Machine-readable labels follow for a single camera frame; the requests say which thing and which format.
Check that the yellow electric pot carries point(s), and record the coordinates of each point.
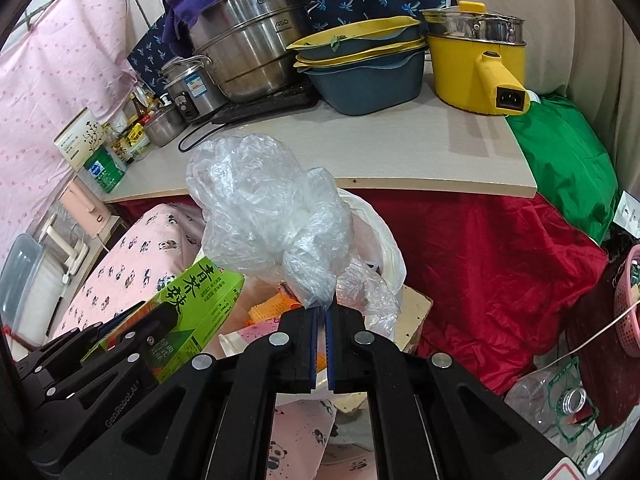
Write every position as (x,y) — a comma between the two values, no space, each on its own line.
(460,65)

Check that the steel rice cooker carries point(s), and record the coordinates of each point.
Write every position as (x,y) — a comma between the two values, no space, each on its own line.
(192,90)

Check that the large steel steamer pot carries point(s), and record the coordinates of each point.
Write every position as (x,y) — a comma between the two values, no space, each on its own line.
(250,45)

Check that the beige curtain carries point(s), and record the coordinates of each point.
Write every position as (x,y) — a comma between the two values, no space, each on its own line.
(575,25)

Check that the pale wooden board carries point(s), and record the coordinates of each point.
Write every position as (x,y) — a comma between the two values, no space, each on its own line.
(417,310)

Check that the red cloth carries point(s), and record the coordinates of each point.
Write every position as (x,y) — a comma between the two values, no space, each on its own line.
(475,270)

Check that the green snack packet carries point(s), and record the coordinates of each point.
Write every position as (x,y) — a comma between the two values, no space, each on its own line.
(200,305)

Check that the cluster of condiment bottles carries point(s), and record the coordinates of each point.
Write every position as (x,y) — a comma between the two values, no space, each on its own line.
(135,132)

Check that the yellow rimmed blue basin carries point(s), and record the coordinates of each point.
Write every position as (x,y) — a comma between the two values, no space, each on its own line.
(370,35)

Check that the maroon cloth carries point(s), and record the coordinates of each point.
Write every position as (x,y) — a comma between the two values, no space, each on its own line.
(595,375)

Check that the white lined waste bin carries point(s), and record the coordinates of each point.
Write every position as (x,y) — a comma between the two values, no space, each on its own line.
(385,240)

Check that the small steel pot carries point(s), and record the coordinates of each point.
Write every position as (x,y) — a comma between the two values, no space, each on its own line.
(165,127)

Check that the pink plastic basket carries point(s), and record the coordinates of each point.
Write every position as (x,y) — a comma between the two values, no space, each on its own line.
(627,305)

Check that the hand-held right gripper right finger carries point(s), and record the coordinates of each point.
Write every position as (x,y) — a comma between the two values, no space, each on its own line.
(330,345)

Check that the black induction cooker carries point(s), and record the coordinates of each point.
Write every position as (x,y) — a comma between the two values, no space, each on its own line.
(270,105)

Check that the clear plastic bottle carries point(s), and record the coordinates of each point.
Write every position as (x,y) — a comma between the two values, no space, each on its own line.
(540,400)

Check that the green tin can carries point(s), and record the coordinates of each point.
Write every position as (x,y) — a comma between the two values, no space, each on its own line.
(105,170)

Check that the white container with clear lid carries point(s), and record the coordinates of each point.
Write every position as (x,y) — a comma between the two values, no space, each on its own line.
(30,290)

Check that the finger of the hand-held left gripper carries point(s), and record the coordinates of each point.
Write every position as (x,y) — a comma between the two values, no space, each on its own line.
(160,327)
(65,350)

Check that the white glass kettle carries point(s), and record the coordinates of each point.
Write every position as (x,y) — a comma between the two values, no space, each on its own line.
(65,247)

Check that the white plant print box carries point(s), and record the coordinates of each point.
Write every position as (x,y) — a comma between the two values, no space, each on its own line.
(77,140)

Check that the pink dotted curtain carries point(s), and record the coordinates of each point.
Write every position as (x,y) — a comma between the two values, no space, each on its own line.
(50,85)

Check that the pink electric kettle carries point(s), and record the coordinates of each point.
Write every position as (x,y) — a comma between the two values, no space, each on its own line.
(82,207)

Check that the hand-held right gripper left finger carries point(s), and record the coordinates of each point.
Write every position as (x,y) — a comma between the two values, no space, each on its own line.
(314,345)

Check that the large blue basin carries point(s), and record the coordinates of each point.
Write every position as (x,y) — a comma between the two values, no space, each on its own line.
(370,85)

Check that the orange waffle pattern wrapper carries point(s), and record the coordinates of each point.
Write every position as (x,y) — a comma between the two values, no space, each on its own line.
(270,312)

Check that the clear plastic bag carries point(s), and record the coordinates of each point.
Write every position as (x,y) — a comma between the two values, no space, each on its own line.
(265,200)

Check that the white paper tag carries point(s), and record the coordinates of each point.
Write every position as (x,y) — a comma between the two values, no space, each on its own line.
(630,215)

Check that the green cloth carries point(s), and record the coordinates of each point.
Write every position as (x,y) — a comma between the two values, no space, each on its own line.
(565,170)

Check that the pink panda print cloth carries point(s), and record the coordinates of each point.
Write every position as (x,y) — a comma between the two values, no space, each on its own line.
(130,260)

